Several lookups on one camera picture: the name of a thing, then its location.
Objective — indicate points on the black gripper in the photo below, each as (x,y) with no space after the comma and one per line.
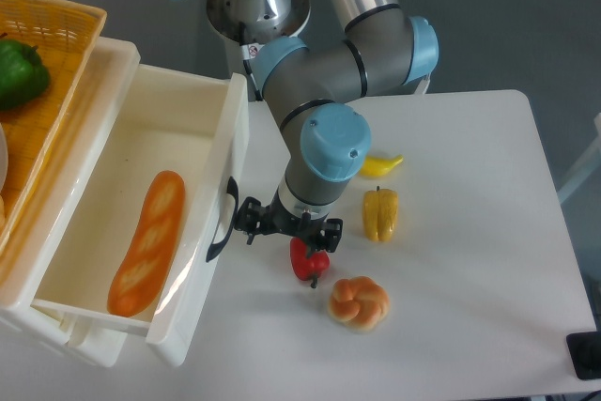
(254,219)

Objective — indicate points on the white drawer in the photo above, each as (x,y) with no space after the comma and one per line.
(170,121)

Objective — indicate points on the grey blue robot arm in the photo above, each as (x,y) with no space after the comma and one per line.
(309,95)

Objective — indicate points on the red bell pepper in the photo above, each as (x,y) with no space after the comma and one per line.
(308,266)

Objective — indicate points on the yellow bell pepper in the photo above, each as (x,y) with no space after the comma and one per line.
(379,214)

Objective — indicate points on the yellow banana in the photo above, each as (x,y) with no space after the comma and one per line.
(375,167)

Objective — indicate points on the knotted bread roll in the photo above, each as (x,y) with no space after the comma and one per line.
(358,303)

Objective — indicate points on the orange baguette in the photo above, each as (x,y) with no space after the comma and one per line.
(144,269)

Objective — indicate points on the yellow woven basket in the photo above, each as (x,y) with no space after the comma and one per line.
(65,33)

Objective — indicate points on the white object in basket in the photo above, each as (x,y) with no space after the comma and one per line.
(3,158)

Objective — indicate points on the green bell pepper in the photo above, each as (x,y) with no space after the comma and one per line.
(24,76)

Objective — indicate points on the black device at edge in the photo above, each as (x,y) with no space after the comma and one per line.
(584,350)

